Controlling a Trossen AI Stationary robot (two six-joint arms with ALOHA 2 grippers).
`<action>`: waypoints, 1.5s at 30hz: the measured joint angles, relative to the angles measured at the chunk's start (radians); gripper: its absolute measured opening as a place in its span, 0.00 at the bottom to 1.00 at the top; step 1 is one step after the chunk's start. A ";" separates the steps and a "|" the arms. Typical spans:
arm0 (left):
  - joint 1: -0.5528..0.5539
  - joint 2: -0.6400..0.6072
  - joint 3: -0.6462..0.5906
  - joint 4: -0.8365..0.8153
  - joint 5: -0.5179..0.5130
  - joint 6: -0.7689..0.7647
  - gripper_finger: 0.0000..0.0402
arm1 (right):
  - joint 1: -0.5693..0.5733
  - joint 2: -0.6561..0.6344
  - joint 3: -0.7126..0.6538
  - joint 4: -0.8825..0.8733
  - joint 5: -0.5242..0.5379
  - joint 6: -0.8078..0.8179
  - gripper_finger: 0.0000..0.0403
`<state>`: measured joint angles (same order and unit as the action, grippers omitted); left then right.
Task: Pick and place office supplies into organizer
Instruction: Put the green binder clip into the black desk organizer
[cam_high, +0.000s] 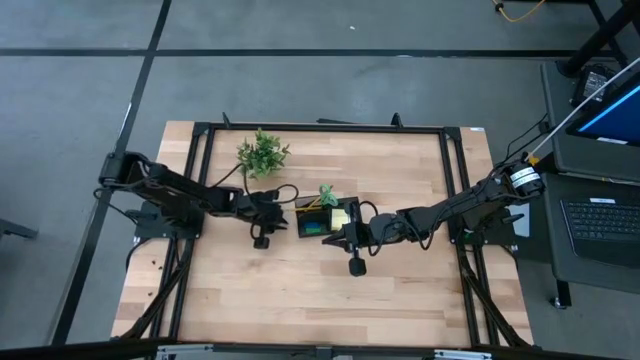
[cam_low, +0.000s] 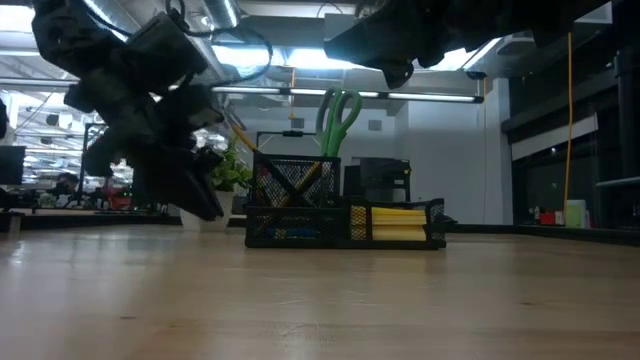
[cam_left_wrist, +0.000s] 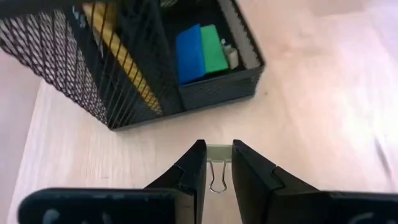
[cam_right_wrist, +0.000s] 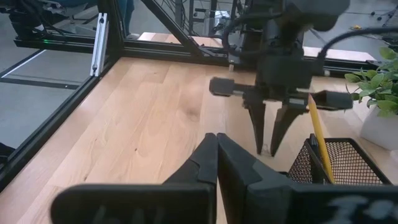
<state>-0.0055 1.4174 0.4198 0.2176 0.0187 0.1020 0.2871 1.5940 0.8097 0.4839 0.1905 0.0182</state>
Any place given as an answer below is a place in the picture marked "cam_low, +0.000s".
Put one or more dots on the black mesh desk organizer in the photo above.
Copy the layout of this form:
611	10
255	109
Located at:
300	220

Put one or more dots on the red machine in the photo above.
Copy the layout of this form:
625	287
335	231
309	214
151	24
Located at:
120	200

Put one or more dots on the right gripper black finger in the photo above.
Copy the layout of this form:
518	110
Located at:
397	75
375	42

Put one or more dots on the black security camera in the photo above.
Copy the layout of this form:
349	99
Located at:
476	75

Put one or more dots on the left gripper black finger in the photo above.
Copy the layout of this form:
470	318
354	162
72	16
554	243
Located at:
207	175
170	192

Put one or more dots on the pale green box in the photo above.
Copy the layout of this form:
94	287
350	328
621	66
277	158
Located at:
576	215

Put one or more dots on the long linear ceiling light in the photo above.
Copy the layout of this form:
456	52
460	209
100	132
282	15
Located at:
430	97

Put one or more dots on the yellow pencil pink eraser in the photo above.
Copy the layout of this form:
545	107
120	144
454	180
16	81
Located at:
246	139
306	181

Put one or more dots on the dark computer monitor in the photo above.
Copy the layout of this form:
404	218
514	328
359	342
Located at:
11	165

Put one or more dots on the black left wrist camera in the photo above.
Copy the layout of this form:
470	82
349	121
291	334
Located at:
165	50

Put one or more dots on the red box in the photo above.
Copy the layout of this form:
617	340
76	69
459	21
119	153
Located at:
547	218

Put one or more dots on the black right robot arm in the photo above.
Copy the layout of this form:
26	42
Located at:
525	17

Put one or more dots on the yellow sticky note pad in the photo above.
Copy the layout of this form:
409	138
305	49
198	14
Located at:
399	233
399	216

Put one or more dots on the blue eraser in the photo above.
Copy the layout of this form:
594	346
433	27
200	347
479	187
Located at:
297	233

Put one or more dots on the green plant white pot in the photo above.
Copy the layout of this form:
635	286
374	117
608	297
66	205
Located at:
232	172

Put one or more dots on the black aluminium table frame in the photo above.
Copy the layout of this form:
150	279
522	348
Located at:
75	220

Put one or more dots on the person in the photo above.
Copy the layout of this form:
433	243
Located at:
66	184

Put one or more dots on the black cabinet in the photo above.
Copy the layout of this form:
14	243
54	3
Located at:
380	177

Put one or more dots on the black camera stand frame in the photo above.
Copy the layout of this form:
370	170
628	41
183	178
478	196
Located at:
292	133

